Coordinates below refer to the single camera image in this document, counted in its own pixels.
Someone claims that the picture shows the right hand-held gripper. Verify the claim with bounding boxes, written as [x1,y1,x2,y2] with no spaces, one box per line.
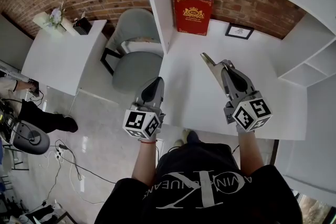
[221,67,273,132]

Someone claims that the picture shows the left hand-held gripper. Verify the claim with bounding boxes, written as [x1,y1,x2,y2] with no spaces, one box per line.
[122,76,166,142]

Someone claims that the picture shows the person's right forearm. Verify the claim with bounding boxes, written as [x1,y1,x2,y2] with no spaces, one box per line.
[237,131,265,176]

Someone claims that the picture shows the person's left forearm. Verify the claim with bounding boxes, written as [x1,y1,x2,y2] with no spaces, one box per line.
[132,141,158,184]

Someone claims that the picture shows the person's right hand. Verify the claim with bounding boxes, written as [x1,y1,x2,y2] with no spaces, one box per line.
[235,123,256,135]

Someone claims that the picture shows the person's left hand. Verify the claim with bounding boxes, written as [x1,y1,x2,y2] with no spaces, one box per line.
[136,123,163,143]

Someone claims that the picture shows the person's beige shoe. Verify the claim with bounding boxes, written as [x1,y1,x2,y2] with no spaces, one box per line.
[174,128,192,148]

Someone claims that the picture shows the grey upholstered chair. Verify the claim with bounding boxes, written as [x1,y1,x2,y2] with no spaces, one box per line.
[100,7,164,92]

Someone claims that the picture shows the person's black trousers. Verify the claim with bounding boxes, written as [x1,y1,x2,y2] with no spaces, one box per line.
[183,130,200,145]

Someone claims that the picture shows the white desk with drawers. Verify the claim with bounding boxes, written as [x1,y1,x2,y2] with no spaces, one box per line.
[160,18,308,141]

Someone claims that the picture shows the white power strip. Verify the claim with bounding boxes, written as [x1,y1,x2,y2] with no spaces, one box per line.
[54,145,66,162]

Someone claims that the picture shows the plain white desk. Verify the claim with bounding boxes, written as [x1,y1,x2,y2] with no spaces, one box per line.
[20,19,108,97]

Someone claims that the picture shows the black printed t-shirt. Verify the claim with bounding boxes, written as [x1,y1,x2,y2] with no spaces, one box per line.
[94,143,302,224]

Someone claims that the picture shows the grey padded stool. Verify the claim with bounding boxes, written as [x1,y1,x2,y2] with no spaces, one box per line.
[12,120,50,155]

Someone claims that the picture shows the small black box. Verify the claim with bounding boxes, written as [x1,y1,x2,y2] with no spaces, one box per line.
[72,18,92,36]

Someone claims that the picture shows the red hardcover book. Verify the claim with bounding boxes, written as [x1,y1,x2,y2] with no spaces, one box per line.
[174,0,213,37]

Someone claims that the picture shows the black framed glass door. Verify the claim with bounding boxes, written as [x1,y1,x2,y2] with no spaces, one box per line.
[299,193,334,224]

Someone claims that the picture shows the white desk hutch shelf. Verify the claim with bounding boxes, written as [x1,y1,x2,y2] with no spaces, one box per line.
[135,0,336,87]

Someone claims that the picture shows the pale purple flowers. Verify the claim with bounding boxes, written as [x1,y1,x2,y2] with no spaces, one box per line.
[44,2,66,31]

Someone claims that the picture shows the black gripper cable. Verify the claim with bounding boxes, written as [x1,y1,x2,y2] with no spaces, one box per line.
[166,145,186,157]

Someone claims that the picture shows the long black floor cable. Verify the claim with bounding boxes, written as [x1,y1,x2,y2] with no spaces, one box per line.
[41,138,118,208]

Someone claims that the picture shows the black picture frame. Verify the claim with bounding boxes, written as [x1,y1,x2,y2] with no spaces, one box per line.
[225,23,255,40]

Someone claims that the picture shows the white floor cable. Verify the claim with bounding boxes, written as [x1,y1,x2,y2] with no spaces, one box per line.
[39,154,106,205]

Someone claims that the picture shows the black metal frame table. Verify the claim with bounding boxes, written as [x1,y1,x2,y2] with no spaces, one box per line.
[26,211,77,224]

